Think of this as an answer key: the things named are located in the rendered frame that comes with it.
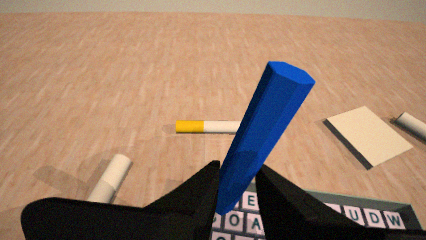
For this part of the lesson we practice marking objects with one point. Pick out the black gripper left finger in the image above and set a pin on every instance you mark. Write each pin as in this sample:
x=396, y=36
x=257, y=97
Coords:
x=184, y=213

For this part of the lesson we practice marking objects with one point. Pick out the grey keyboard with white letter keys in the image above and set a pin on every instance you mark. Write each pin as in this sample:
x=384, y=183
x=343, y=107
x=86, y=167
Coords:
x=244, y=222

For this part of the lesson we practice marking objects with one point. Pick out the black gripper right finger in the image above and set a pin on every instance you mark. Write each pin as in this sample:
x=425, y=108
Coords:
x=287, y=212

